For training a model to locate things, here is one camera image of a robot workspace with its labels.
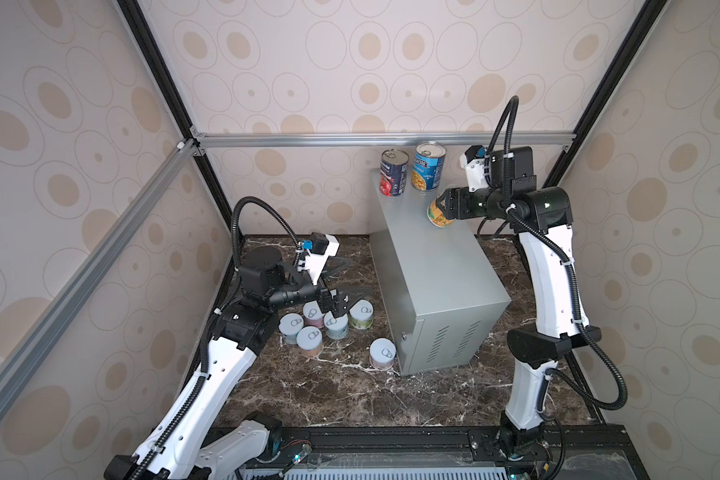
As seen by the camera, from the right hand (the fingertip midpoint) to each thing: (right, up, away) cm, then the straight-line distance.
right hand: (452, 197), depth 70 cm
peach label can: (-37, -38, +16) cm, 56 cm away
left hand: (-20, -19, -12) cm, 30 cm away
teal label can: (-29, -35, +19) cm, 50 cm away
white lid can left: (-43, -34, +19) cm, 58 cm away
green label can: (-22, -31, +22) cm, 44 cm away
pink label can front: (-16, -41, +13) cm, 46 cm away
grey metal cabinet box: (-5, -24, -9) cm, 26 cm away
